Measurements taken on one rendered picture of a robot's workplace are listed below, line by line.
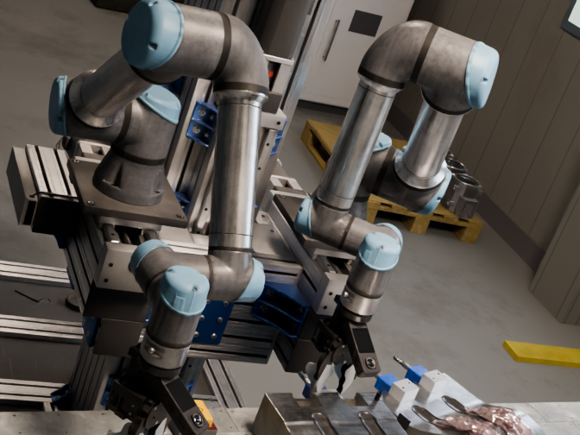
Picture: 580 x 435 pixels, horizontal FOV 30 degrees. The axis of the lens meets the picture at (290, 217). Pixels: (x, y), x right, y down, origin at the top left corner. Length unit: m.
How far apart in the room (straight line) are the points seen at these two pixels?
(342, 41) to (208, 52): 4.96
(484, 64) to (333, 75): 4.79
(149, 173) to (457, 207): 3.56
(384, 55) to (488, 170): 4.21
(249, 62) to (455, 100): 0.45
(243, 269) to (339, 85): 5.09
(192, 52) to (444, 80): 0.51
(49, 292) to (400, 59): 1.80
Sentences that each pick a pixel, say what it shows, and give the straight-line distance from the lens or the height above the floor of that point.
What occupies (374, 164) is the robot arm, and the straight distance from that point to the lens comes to 2.39.
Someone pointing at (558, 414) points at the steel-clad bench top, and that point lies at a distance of 2.66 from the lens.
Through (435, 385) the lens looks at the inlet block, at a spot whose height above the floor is 0.87.
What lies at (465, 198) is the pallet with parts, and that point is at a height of 0.23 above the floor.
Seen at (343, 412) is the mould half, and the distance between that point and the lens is 2.10.
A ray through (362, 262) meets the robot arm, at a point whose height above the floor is 1.15.
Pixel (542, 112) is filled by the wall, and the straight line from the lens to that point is 5.96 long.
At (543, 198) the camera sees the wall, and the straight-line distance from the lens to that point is 5.82.
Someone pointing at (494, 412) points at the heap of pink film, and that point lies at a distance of 2.31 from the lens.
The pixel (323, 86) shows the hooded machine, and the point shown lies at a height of 0.18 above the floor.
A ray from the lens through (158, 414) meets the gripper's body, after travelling 1.79.
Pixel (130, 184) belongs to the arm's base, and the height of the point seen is 1.08.
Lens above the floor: 1.96
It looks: 22 degrees down
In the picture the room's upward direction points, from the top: 20 degrees clockwise
